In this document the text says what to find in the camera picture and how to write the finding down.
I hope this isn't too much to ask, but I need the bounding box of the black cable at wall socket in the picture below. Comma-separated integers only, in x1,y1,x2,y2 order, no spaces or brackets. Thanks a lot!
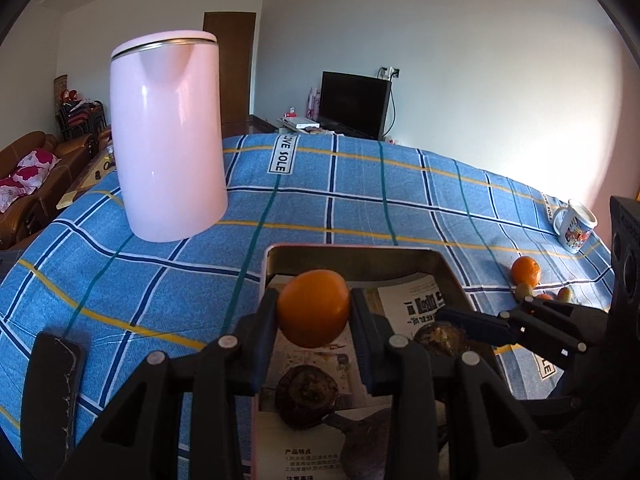
376,65,403,139

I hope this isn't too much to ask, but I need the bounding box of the small brown fruit right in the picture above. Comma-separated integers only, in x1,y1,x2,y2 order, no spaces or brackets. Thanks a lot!
556,287,573,302

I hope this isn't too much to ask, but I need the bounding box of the brown sofa with cushion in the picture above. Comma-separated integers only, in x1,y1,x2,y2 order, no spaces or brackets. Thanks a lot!
1,129,111,249

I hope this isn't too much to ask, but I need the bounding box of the printed leaflet in box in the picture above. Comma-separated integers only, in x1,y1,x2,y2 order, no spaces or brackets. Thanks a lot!
259,273,449,480

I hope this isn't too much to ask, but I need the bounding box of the small brown fruit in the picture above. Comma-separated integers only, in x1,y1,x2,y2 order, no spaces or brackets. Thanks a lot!
514,282,535,302
556,287,573,302

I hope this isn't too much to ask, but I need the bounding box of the dark brown fruit in box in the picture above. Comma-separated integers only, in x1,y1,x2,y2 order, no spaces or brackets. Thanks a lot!
274,365,338,430

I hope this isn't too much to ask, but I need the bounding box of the black television monitor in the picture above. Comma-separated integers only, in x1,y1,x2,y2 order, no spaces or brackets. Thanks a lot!
318,72,392,141

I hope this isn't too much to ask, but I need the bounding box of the dark brown door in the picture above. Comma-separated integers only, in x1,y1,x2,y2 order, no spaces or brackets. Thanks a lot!
203,12,256,126

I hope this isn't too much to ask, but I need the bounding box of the pink electric kettle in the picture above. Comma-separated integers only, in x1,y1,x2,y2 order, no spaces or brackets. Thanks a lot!
110,30,228,243

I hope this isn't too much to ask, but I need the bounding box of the purple round fruit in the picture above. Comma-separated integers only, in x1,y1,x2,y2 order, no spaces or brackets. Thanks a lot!
324,408,392,479

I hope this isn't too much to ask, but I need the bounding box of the pink metal tin box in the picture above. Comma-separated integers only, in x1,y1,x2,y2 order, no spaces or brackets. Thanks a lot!
252,246,492,479

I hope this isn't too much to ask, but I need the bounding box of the blue plaid tablecloth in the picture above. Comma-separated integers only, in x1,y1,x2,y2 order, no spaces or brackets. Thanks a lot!
1,134,614,445

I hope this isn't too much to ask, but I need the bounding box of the white printed mug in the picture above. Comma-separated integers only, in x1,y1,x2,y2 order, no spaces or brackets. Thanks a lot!
552,203,598,254

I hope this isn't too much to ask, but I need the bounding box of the small brown fruit left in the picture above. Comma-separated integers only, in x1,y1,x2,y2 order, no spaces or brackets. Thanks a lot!
514,282,535,302

